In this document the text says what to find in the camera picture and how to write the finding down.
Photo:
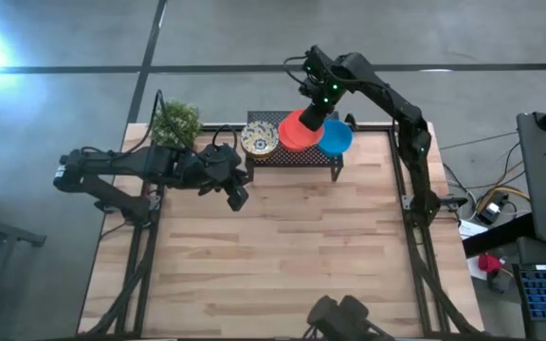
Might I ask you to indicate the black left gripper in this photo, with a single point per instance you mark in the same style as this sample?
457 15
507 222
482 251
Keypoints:
216 170

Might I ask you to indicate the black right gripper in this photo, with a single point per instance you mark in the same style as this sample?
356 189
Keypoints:
315 118

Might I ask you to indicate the orange mini bowl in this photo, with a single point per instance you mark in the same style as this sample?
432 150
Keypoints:
292 136

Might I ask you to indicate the blue mini bowl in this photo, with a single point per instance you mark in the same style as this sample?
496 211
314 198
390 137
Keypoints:
338 140

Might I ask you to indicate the yellow blue patterned bowl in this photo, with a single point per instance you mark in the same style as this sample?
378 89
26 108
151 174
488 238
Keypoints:
259 138

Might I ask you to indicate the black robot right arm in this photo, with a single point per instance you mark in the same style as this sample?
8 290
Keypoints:
410 132

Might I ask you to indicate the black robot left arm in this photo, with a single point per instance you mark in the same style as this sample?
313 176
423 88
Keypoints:
112 163

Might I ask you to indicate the small black clamp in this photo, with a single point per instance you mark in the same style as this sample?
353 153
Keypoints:
350 120

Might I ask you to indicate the black perforated metal rack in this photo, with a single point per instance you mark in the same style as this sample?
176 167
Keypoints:
296 159

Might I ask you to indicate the green potted plant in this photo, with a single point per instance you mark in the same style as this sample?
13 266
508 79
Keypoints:
182 124

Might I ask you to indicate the dark rounded object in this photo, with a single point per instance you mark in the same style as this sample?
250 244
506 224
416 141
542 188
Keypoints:
344 315

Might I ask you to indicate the white paper sheet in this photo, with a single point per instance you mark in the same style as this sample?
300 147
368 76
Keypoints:
476 273
472 230

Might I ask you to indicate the black power adapter box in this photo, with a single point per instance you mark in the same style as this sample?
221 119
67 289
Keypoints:
492 211

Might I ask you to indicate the black flat bar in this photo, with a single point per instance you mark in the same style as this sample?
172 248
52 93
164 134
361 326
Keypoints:
496 237

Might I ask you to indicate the red cloth bundle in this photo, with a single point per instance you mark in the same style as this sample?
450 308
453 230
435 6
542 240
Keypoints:
488 263

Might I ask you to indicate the black floor stand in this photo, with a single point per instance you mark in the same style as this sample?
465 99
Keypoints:
7 229

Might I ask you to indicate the small dark grey device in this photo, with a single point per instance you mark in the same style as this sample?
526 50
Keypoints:
498 280

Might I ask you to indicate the black metal table frame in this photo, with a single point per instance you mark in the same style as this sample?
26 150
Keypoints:
372 127

